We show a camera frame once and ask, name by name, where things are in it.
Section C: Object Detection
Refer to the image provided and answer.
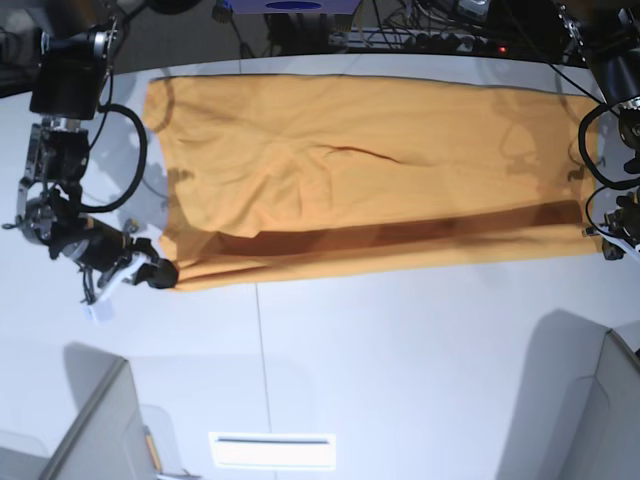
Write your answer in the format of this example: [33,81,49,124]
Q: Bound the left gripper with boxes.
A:
[602,192,639,261]

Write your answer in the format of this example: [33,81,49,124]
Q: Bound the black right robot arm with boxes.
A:
[6,18,178,304]

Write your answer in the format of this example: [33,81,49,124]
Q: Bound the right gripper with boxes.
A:
[49,215,179,290]

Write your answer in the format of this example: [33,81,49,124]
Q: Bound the blue white box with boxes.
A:
[230,0,360,14]

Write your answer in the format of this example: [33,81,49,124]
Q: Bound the black power strip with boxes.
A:
[328,28,509,58]

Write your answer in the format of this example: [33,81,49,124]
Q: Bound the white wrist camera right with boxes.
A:
[84,252,149,324]

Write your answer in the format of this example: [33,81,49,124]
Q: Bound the white paper label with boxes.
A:
[209,432,337,471]

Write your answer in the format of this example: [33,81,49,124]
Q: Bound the yellow orange T-shirt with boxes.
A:
[143,75,599,291]

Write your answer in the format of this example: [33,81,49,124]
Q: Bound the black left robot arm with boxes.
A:
[555,1,639,261]

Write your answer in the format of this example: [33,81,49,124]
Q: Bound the grey bin right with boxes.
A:
[496,330,639,479]

